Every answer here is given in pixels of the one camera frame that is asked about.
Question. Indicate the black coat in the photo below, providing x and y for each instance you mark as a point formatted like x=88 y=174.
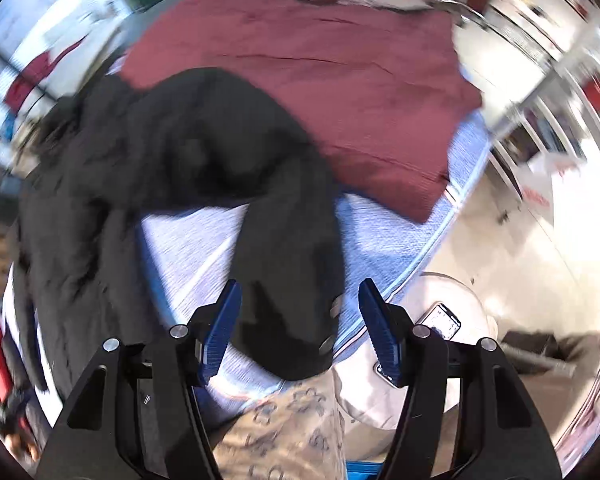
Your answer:
x=180 y=160

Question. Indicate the white shelving unit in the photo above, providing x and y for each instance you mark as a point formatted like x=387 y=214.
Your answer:
x=555 y=125

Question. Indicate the smartphone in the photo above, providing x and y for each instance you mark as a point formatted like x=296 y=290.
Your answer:
x=440 y=320

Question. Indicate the maroon cloth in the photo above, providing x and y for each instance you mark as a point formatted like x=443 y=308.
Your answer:
x=35 y=67

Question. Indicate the maroon quilt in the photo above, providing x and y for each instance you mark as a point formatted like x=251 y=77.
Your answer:
x=330 y=85

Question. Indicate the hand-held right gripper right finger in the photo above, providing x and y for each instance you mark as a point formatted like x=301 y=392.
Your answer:
x=380 y=330

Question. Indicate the white paper bag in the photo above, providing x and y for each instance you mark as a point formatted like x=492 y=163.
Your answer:
x=550 y=180

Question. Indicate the light blue striped bed sheet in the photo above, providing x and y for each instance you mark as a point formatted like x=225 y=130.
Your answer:
x=395 y=245

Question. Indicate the person's floral trouser leg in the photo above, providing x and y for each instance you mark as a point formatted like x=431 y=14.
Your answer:
x=280 y=435

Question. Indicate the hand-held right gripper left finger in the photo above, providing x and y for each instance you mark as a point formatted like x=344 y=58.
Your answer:
x=222 y=330

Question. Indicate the white round stool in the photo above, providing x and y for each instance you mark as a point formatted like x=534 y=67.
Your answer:
x=460 y=295

